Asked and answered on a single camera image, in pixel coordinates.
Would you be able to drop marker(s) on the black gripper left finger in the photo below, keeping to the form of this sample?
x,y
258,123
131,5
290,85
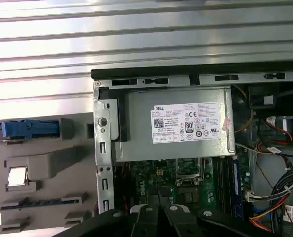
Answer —
x,y
146,222

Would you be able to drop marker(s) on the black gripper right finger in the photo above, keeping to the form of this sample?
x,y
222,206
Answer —
x,y
178,222

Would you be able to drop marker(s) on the hard disk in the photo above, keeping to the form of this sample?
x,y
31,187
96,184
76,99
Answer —
x,y
38,128

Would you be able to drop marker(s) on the green motherboard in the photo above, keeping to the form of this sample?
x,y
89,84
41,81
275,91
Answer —
x,y
146,176

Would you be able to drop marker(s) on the CPU socket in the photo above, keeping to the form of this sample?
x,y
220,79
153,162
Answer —
x,y
188,170

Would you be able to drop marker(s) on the blue RAM stick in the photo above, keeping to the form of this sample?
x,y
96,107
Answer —
x,y
236,187

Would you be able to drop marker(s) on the black open PC case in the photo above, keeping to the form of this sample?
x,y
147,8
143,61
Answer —
x,y
104,153

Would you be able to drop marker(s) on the grey power supply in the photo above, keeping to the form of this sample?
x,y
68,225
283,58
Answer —
x,y
141,123

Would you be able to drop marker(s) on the dark RAM stick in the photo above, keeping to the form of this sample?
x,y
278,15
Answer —
x,y
43,203

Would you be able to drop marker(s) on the grey parts rack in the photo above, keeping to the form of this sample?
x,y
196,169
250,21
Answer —
x,y
50,158

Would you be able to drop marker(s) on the silver CPU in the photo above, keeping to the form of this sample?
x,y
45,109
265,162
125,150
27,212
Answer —
x,y
17,176

